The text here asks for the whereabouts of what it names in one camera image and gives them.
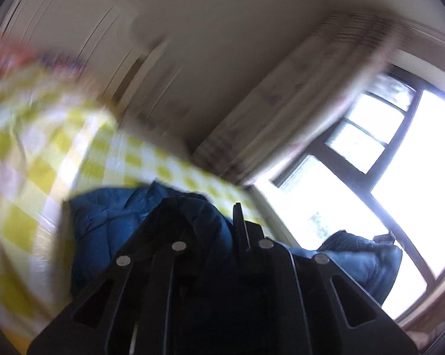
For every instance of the dark framed window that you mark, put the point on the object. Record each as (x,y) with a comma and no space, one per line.
(411,148)

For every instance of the white wooden headboard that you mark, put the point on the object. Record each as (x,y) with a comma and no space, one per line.
(145,81)

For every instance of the blue quilted jacket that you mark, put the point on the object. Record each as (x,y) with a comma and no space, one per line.
(108,222)

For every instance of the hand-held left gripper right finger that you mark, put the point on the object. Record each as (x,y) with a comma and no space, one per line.
(281,288)

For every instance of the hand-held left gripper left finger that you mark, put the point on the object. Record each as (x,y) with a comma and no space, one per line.
(133,288)

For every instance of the white wardrobe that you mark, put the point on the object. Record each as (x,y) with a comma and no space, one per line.
(59,26)

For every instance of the yellow checkered bed sheet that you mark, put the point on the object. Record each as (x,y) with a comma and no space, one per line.
(41,162)

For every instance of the purple patterned pillow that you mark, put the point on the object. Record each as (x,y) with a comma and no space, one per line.
(59,64)

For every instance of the printed cream curtain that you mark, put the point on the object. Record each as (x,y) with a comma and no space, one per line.
(300,100)

